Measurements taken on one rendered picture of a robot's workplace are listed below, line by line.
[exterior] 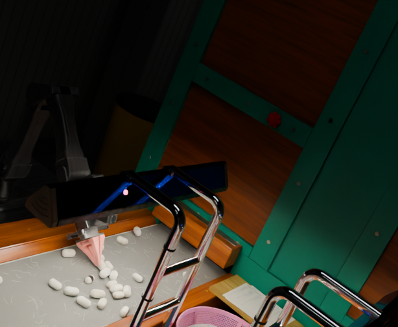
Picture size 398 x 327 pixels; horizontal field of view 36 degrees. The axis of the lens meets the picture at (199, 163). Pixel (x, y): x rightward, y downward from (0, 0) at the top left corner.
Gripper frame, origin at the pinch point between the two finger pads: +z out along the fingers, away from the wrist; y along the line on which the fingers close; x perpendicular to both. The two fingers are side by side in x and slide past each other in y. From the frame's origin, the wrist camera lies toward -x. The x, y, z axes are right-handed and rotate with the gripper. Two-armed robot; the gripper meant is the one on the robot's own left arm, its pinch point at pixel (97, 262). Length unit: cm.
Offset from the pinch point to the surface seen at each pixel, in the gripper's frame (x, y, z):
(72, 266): 3.4, -5.6, -1.0
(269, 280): -26, 38, 20
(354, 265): -52, 38, 22
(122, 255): 2.4, 12.8, 0.2
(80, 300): -6.1, -14.7, 7.3
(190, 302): -16.1, 12.6, 17.4
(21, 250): 8.3, -15.9, -8.7
